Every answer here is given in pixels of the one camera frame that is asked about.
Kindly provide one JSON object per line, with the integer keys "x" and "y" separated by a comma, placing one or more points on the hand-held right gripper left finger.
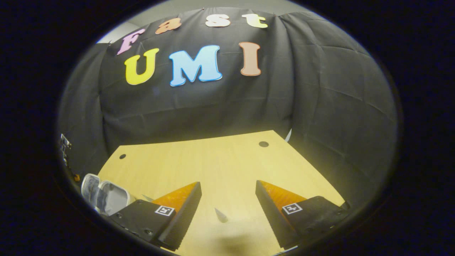
{"x": 183, "y": 217}

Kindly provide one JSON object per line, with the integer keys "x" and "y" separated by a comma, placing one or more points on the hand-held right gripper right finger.
{"x": 270, "y": 220}

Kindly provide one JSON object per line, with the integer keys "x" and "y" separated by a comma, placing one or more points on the white hard-shell suitcase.
{"x": 112, "y": 197}

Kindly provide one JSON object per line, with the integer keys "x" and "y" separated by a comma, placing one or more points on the white strip behind table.
{"x": 288, "y": 136}

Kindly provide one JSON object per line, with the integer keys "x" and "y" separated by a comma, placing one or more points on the black backdrop cloth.
{"x": 213, "y": 113}

